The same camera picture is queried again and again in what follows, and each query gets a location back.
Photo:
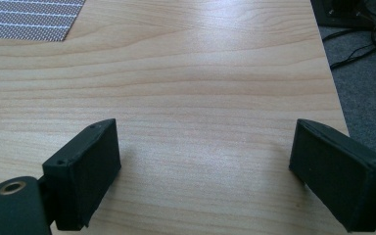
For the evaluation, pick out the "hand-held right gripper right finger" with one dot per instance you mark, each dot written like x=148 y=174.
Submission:
x=336 y=176

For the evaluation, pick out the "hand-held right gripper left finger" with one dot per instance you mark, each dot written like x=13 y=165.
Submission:
x=81 y=176

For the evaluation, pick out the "black equipment base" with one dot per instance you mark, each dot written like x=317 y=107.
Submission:
x=342 y=11

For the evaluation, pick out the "grey striped woven mat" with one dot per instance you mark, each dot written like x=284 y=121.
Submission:
x=26 y=19

